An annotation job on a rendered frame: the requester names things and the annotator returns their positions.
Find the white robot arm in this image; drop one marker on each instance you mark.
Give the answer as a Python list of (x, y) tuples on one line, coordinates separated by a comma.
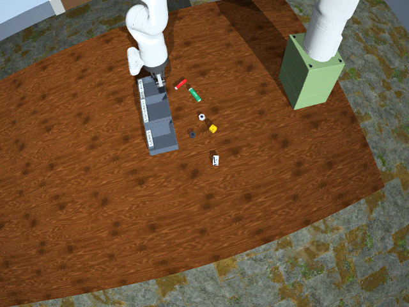
[(146, 25)]

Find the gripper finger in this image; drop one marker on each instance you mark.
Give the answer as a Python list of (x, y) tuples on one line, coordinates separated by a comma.
[(159, 82)]

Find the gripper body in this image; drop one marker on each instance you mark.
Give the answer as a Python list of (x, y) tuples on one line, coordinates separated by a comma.
[(157, 70)]

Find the grey rack of labelled bins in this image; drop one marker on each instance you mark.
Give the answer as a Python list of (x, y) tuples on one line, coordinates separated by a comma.
[(160, 131)]

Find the red battery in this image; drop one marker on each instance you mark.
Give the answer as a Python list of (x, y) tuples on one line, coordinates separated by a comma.
[(181, 83)]

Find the green aa battery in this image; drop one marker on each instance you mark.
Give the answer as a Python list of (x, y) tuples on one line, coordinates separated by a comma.
[(194, 94)]

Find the yellow die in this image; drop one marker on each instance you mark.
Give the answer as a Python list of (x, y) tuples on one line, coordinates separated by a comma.
[(213, 128)]

